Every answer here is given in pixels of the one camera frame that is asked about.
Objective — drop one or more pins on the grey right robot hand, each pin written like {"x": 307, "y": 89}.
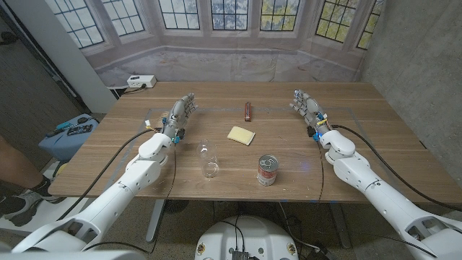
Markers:
{"x": 311, "y": 110}

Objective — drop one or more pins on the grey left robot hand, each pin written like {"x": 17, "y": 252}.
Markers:
{"x": 177, "y": 115}

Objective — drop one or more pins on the clear glass cup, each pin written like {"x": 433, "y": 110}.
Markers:
{"x": 208, "y": 159}

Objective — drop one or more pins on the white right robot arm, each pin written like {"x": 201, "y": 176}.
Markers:
{"x": 361, "y": 173}

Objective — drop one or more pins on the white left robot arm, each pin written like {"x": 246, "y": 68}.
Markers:
{"x": 119, "y": 191}

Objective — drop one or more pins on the yellow sponge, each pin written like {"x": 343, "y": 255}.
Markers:
{"x": 241, "y": 135}

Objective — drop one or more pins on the red and white tin can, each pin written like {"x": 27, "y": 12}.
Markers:
{"x": 267, "y": 173}

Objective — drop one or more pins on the white power strip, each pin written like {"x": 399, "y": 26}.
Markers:
{"x": 141, "y": 81}

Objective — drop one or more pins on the red pocket knife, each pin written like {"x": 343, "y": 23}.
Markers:
{"x": 248, "y": 111}

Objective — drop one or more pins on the printed window backdrop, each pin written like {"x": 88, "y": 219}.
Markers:
{"x": 231, "y": 61}

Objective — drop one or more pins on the black floor fan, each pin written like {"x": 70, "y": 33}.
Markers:
{"x": 176, "y": 206}

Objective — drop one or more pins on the black flat electronic device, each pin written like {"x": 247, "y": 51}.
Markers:
{"x": 79, "y": 129}

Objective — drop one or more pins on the grey metal table leg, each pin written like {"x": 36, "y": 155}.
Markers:
{"x": 155, "y": 220}
{"x": 340, "y": 224}

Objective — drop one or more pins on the yellow round object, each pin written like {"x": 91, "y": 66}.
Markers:
{"x": 60, "y": 169}

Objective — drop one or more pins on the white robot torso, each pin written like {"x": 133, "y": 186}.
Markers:
{"x": 249, "y": 234}

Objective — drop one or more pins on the person's bare leg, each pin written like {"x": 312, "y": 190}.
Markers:
{"x": 14, "y": 162}

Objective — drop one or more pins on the grey and black sneaker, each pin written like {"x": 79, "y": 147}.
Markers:
{"x": 21, "y": 207}

